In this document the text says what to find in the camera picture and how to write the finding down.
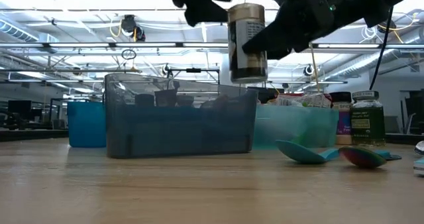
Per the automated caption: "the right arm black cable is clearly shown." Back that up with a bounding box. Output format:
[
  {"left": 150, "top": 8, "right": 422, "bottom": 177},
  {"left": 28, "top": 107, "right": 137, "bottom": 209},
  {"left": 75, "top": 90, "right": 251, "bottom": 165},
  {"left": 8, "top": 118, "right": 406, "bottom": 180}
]
[{"left": 369, "top": 7, "right": 395, "bottom": 91}]

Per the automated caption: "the yellow hanging cable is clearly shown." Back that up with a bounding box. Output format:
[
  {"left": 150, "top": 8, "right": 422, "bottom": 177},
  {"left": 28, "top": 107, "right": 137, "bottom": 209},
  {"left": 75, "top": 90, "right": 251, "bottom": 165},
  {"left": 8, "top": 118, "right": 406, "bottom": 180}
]
[{"left": 309, "top": 43, "right": 323, "bottom": 94}]

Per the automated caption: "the light green plastic bin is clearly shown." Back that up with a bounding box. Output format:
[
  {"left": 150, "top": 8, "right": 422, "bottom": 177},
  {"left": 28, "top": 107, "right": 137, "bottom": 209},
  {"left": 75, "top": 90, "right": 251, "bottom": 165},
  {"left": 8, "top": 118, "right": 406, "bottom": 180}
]
[{"left": 253, "top": 104, "right": 339, "bottom": 150}]

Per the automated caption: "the grey translucent plastic bin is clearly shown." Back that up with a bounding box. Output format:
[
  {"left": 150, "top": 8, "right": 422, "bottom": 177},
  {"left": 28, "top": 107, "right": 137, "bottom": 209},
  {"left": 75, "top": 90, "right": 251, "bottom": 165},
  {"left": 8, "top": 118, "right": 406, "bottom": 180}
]
[{"left": 104, "top": 73, "right": 259, "bottom": 159}]

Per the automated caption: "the black monitor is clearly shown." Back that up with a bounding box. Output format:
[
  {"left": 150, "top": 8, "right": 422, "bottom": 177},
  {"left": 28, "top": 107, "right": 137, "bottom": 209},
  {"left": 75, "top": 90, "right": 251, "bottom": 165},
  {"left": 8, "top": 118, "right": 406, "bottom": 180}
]
[{"left": 7, "top": 99, "right": 33, "bottom": 117}]

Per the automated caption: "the purple label spice jar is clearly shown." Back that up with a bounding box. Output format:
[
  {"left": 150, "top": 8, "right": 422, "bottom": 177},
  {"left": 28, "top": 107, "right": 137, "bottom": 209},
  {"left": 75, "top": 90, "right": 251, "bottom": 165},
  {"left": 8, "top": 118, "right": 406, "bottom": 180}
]
[{"left": 330, "top": 91, "right": 354, "bottom": 146}]

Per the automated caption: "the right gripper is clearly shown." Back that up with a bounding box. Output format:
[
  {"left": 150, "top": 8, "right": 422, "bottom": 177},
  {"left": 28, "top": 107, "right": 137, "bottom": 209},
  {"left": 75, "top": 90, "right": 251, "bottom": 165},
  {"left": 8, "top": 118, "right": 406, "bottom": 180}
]
[{"left": 241, "top": 0, "right": 335, "bottom": 60}]

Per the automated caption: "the blue plastic bin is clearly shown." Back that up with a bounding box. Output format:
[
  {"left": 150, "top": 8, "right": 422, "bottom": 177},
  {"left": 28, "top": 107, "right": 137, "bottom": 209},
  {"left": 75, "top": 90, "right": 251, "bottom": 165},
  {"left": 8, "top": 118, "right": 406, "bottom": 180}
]
[{"left": 67, "top": 99, "right": 107, "bottom": 148}]

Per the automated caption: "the green herb spice jar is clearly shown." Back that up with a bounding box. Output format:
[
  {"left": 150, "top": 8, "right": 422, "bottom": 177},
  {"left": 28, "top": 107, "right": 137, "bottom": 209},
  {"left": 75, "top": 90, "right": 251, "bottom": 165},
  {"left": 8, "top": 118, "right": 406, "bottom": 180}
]
[{"left": 350, "top": 90, "right": 388, "bottom": 148}]

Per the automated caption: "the teal plastic spoon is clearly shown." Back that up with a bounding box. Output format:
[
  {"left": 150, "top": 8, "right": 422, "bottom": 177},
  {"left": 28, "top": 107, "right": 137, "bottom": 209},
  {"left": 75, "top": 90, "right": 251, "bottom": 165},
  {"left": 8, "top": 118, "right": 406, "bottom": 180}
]
[{"left": 275, "top": 139, "right": 394, "bottom": 165}]

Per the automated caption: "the tan lid spice jar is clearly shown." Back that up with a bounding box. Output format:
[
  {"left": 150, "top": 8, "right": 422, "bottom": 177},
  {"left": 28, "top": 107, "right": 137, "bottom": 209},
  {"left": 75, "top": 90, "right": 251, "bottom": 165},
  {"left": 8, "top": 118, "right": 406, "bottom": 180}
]
[{"left": 227, "top": 3, "right": 268, "bottom": 85}]

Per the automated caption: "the black gantry frame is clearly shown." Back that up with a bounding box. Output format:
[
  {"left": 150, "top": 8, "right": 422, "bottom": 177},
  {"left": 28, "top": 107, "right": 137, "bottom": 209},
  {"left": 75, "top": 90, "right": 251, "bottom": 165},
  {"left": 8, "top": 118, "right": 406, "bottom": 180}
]
[{"left": 165, "top": 67, "right": 222, "bottom": 85}]

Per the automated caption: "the white red ramen packet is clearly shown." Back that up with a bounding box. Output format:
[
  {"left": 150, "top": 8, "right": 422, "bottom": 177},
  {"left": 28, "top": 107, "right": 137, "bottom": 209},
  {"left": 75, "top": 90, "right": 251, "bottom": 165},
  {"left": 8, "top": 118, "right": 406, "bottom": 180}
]
[{"left": 299, "top": 92, "right": 334, "bottom": 109}]

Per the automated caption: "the small iridescent purple spoon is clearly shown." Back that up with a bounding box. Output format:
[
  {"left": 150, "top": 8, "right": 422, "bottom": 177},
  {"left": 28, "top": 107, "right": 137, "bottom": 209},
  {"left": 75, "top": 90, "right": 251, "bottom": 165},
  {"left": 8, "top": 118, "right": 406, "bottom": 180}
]
[{"left": 338, "top": 146, "right": 402, "bottom": 169}]

